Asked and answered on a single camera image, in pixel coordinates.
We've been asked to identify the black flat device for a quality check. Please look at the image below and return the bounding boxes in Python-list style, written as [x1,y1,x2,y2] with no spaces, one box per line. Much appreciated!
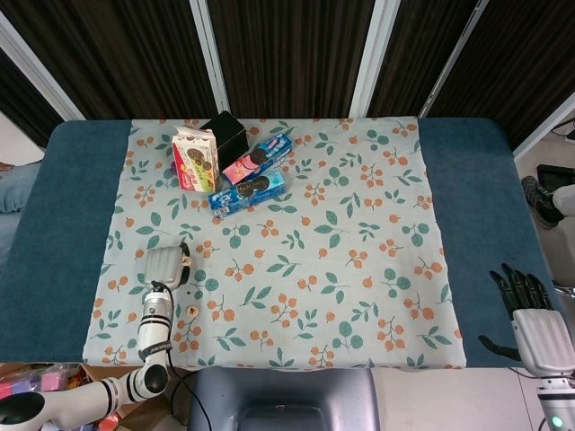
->
[536,163,575,192]

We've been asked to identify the dark folding screen panel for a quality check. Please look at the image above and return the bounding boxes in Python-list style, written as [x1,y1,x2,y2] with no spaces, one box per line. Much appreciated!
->
[0,0,230,121]
[349,0,489,119]
[0,13,86,149]
[188,0,401,120]
[420,0,575,161]

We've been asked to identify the brown cardboard box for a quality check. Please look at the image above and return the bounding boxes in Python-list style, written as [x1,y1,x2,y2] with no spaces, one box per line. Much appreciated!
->
[0,362,174,431]

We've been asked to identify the dark sneaker shoe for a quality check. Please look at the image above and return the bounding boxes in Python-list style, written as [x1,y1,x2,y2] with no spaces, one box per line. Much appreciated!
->
[520,175,566,230]

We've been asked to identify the teal velvet table cover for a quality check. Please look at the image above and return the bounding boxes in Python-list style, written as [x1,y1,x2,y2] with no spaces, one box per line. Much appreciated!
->
[0,117,562,372]

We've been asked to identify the pink blue Oreo box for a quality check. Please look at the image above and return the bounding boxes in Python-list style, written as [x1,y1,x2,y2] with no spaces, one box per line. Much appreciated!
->
[222,132,294,185]

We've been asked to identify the black cable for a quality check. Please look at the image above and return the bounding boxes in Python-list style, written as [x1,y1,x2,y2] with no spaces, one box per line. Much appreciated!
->
[165,352,208,431]

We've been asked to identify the black open box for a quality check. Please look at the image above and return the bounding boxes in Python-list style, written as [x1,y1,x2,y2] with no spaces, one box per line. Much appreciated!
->
[199,110,250,167]

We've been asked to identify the person's blue jeans legs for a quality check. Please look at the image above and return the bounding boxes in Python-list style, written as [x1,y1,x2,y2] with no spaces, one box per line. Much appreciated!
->
[0,162,44,275]

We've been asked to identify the light trouser leg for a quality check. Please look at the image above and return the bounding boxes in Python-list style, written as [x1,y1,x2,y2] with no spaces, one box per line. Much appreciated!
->
[551,184,575,217]

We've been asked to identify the white red cookie box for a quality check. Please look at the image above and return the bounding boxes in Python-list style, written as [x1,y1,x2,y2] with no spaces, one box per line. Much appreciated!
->
[172,125,221,194]

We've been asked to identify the floral fruit print tablecloth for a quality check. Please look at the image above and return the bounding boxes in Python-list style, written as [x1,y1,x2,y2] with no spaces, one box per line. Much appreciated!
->
[82,117,466,372]

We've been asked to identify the bag of colourful blocks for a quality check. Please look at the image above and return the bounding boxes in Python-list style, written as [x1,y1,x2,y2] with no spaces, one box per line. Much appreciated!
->
[0,364,82,396]

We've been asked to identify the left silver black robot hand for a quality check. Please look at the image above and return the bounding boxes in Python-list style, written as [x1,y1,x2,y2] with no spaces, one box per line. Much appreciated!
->
[142,242,193,288]

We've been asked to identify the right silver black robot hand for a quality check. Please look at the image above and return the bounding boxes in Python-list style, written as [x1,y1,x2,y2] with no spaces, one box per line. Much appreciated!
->
[478,262,575,377]

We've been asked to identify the grey robot torso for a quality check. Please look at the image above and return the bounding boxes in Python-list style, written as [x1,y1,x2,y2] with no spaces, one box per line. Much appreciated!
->
[186,367,381,431]

